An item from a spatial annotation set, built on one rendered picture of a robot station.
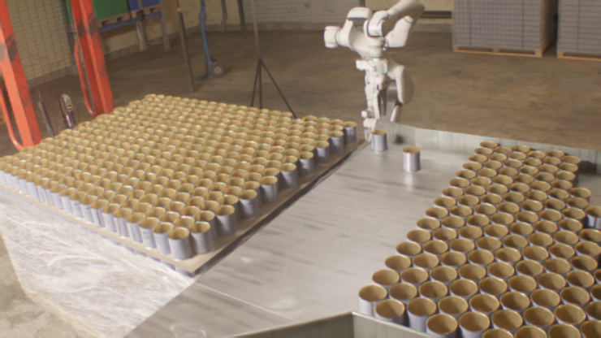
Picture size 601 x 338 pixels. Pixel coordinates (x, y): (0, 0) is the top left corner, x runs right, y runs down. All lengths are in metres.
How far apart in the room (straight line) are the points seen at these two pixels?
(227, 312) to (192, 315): 0.10
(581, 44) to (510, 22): 1.11
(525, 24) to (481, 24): 0.70
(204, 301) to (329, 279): 0.35
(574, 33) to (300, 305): 7.48
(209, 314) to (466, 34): 7.78
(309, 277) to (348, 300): 0.16
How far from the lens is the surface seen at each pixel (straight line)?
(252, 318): 1.40
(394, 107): 3.11
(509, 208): 1.72
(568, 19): 8.48
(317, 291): 1.46
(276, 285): 1.50
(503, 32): 8.65
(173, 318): 1.47
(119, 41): 12.61
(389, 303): 1.30
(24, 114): 2.93
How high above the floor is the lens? 1.96
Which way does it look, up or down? 24 degrees down
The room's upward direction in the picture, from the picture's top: 8 degrees counter-clockwise
